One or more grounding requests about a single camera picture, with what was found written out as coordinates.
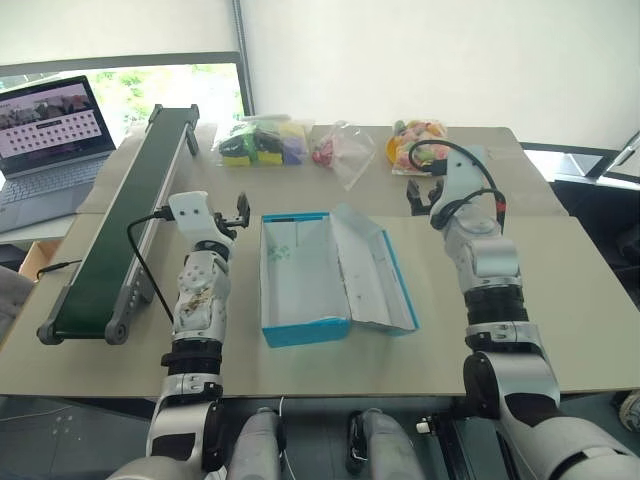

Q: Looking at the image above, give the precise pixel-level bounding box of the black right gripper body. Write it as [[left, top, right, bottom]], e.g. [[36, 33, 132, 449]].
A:
[[409, 192, 445, 218]]

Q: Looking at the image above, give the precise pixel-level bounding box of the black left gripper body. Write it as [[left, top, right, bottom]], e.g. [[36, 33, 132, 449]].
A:
[[212, 211, 241, 242]]

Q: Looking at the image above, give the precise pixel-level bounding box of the blue cardboard box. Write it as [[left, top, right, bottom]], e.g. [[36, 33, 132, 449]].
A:
[[258, 201, 422, 349]]

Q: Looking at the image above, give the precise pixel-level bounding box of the green conveyor belt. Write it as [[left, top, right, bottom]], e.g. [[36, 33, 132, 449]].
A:
[[35, 103, 201, 348]]

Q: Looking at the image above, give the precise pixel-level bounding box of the plastic bag of colourful toys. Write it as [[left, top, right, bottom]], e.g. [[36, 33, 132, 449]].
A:
[[385, 118, 449, 178]]

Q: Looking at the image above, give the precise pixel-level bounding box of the plastic bag of sponges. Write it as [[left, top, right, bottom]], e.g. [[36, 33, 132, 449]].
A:
[[211, 113, 309, 169]]

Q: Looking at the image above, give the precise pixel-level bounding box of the plastic bag with pink items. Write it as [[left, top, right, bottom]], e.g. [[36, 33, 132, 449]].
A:
[[309, 119, 378, 193]]

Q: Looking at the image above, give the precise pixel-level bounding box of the silver open laptop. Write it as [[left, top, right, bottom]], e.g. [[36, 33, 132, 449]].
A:
[[0, 74, 119, 234]]

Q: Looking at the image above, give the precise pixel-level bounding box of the grey rounded robot leg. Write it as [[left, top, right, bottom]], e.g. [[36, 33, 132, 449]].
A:
[[345, 406, 417, 480], [226, 406, 290, 480]]

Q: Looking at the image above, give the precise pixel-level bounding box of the grey fabric chair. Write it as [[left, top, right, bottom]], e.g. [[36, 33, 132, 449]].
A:
[[0, 264, 37, 347]]

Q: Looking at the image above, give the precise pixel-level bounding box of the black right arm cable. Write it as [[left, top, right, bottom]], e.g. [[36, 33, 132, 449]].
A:
[[407, 139, 509, 232]]

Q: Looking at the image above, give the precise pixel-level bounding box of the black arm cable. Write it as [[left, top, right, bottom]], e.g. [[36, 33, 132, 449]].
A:
[[126, 206, 176, 326], [407, 139, 509, 232]]

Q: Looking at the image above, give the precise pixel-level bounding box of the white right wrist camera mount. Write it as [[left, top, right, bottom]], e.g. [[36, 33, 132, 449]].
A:
[[435, 144, 495, 211]]

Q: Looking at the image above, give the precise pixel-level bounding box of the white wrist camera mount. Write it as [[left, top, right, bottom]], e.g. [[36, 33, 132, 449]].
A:
[[167, 190, 222, 247], [435, 144, 495, 211]]

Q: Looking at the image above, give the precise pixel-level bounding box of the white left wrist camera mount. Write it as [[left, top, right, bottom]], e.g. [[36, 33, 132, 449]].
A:
[[167, 190, 222, 247]]

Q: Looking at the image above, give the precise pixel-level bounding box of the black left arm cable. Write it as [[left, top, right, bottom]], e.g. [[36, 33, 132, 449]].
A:
[[126, 206, 176, 326]]

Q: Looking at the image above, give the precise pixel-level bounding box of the grey window frame post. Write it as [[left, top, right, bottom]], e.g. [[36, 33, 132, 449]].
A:
[[233, 0, 257, 119]]

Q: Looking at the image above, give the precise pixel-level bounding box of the black cable with connector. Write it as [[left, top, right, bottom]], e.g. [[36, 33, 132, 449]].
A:
[[35, 258, 83, 282]]

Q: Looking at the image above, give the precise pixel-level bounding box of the thin white cable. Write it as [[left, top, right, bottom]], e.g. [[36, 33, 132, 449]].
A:
[[279, 394, 294, 480]]

